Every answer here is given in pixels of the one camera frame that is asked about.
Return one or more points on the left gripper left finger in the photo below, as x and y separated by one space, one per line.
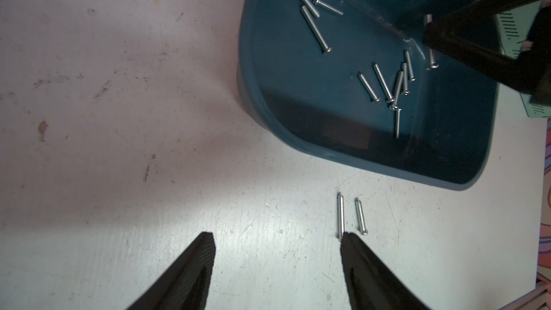
185 284

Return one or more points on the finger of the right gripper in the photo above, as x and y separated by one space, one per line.
459 35

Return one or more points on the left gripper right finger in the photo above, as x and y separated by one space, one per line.
370 283

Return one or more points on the teal plastic storage tray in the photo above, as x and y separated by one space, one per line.
437 131

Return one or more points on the green file organizer box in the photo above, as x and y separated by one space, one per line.
514 26

